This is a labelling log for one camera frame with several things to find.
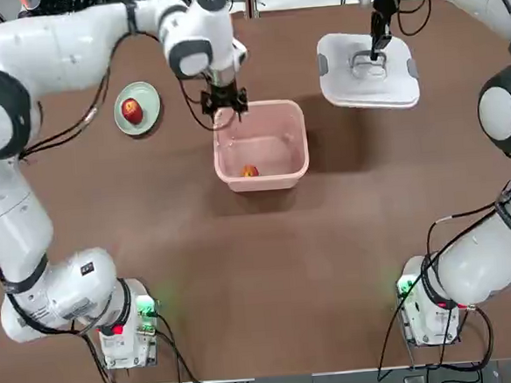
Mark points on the green plate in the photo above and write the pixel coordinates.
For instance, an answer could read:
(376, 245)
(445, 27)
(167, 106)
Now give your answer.
(150, 98)

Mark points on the red apple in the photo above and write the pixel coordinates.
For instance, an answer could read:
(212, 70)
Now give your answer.
(249, 171)
(131, 111)

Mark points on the white box lid grey clasps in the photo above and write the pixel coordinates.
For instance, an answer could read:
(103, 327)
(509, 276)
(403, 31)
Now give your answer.
(344, 80)

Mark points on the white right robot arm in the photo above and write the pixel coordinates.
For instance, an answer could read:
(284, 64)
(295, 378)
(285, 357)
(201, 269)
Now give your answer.
(475, 264)

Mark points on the white plastic storage box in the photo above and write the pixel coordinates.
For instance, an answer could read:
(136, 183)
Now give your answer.
(263, 183)

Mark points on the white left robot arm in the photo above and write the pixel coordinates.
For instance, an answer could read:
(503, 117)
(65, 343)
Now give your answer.
(53, 52)

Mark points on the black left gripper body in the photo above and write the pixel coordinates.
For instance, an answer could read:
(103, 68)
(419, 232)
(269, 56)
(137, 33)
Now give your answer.
(224, 95)

